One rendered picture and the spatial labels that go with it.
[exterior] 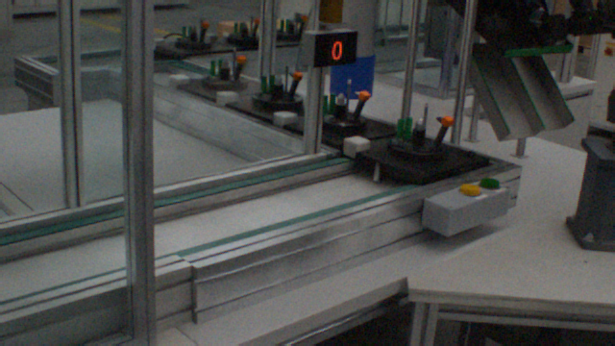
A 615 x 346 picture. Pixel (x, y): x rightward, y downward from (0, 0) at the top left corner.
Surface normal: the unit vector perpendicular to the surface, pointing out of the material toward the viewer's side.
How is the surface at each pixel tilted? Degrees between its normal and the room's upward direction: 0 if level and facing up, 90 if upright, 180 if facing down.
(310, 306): 0
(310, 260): 90
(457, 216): 90
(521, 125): 45
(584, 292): 0
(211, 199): 90
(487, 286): 0
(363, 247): 90
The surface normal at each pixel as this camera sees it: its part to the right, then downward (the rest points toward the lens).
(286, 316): 0.06, -0.94
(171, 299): 0.66, 0.29
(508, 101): 0.41, -0.43
